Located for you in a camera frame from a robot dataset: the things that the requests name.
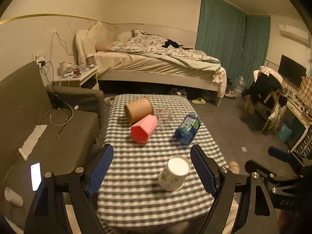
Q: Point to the black television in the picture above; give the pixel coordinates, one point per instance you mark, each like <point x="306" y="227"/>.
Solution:
<point x="292" y="70"/>

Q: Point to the lit smartphone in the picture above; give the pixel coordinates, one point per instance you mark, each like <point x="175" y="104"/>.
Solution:
<point x="35" y="176"/>

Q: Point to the blue plastic water bottle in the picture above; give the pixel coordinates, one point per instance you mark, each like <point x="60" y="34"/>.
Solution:
<point x="187" y="130"/>

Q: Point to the grey sofa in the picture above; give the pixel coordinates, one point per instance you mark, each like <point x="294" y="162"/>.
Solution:
<point x="59" y="128"/>

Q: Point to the pink hexagonal cup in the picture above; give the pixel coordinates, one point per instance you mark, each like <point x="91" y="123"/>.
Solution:
<point x="142" y="131"/>

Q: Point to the brown paper cup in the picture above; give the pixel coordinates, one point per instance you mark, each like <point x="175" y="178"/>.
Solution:
<point x="137" y="110"/>

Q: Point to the patterned duvet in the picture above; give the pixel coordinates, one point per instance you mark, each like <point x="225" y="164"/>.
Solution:
<point x="142" y="42"/>

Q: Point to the sneakers under bed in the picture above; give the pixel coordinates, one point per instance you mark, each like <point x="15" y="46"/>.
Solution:
<point x="178" y="92"/>

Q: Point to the large clear water jug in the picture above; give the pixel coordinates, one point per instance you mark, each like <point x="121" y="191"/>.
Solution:
<point x="239" y="85"/>

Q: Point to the wall power socket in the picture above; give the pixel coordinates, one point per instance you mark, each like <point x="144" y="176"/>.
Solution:
<point x="39" y="57"/>

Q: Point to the white paper cup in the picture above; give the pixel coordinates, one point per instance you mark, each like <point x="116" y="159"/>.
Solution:
<point x="174" y="174"/>

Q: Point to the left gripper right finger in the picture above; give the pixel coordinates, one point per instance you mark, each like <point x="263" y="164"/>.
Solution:
<point x="255" y="210"/>

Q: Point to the checkered tablecloth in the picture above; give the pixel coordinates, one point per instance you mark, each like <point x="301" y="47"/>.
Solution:
<point x="130" y="196"/>

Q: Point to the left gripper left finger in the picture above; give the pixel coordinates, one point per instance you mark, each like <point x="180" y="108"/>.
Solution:
<point x="47" y="213"/>

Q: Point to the chair with clothes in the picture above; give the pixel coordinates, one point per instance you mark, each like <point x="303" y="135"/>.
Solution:
<point x="268" y="90"/>

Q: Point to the air conditioner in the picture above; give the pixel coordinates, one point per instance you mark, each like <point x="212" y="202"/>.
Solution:
<point x="294" y="34"/>

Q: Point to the white nightstand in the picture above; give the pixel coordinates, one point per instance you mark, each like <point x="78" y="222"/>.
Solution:
<point x="87" y="79"/>

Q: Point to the white bed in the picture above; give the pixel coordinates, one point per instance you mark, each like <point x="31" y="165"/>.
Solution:
<point x="148" y="67"/>

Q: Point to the clear plastic cup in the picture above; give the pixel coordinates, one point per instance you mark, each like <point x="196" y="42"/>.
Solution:
<point x="166" y="117"/>

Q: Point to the green curtain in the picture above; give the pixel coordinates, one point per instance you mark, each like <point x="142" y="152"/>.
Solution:
<point x="239" y="41"/>

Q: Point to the white slipper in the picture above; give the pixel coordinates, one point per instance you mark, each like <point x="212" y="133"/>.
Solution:
<point x="109" y="100"/>

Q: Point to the white pillow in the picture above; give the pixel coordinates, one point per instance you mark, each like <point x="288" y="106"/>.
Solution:
<point x="97" y="33"/>

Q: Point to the white folded paper towel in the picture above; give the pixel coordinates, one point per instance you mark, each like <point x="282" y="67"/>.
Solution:
<point x="26" y="149"/>

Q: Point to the white cup on sofa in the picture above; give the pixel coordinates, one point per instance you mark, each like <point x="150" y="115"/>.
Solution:
<point x="13" y="197"/>

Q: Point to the green slipper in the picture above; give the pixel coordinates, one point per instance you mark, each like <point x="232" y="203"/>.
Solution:
<point x="198" y="101"/>

